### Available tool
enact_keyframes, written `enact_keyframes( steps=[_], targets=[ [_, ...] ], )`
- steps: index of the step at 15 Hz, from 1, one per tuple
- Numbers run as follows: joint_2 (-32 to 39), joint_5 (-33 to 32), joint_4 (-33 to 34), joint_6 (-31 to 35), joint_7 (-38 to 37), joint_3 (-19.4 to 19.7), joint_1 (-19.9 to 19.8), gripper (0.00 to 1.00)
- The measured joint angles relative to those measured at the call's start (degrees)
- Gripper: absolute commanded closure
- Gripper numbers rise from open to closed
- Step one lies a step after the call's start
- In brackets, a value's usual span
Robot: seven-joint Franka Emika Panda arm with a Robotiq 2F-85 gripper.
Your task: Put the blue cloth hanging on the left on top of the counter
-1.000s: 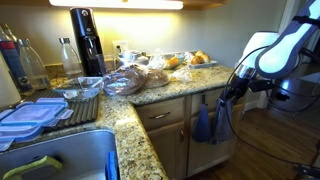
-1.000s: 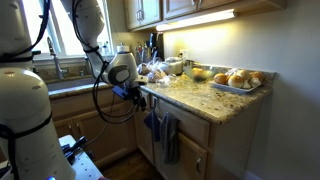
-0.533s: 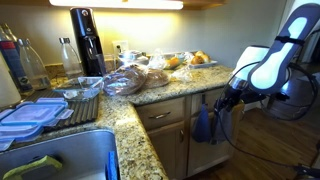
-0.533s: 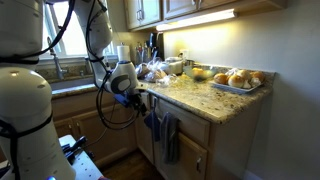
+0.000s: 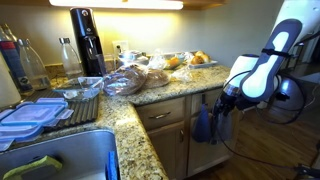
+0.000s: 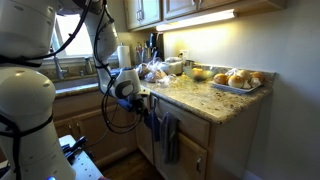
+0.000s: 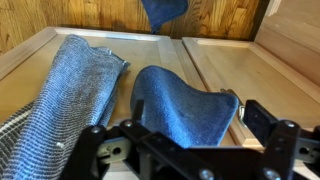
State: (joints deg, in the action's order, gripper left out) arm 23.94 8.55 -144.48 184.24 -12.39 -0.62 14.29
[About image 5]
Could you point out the green yellow sponge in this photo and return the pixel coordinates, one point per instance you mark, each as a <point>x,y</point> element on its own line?
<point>47,163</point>

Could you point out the wooden corner cabinet door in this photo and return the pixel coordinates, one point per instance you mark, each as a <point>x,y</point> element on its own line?
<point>166,142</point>

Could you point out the bowl with orange fruit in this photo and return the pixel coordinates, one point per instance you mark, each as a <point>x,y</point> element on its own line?
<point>173,60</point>

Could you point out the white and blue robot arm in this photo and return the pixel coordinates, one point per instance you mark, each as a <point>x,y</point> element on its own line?
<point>252,77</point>

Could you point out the blue sponge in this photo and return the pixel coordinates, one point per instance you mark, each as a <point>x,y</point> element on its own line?
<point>111,167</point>

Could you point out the glass lidded container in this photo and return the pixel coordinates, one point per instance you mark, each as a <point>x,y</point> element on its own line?
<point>132,56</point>

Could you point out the blue lid food container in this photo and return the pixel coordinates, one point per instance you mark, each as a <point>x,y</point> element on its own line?
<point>28,120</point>

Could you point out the clear plastic bottle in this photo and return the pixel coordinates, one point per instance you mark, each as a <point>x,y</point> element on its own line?
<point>71,62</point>

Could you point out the bagged brown bread loaf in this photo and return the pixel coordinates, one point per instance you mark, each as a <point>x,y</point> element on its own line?
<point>126,80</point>

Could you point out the blue cloth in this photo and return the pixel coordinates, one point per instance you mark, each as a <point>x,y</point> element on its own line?
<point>201,131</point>

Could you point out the white wall outlet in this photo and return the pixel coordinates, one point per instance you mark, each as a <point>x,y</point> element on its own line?
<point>120,46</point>

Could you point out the stainless steel sink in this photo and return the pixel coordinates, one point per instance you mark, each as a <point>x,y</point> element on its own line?
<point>83,155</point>

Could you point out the wooden drawer front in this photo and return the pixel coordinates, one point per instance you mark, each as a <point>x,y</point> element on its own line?
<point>175,106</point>

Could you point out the clear glass bottle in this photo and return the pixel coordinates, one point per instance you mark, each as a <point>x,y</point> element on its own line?
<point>33,66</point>

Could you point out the metal drawer handle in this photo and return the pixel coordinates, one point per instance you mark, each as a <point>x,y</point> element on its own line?
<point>159,116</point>

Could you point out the under cabinet light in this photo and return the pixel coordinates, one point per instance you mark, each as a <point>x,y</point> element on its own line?
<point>121,4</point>

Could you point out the clear glass bowl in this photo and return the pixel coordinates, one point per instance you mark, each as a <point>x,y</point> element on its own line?
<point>81,88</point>

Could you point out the black soda maker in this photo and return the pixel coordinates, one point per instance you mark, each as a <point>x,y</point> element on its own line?
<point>87,40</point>

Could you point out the black dish drying mat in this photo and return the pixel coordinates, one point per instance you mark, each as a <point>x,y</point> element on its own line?
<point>83,111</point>

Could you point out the metal cabinet door handle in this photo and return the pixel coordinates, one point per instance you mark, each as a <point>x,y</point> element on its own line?
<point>181,135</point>

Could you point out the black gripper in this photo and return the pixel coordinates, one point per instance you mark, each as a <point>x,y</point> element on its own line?
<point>226,101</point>

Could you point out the tray of bread rolls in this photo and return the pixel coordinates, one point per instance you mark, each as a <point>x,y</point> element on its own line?
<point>198,59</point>

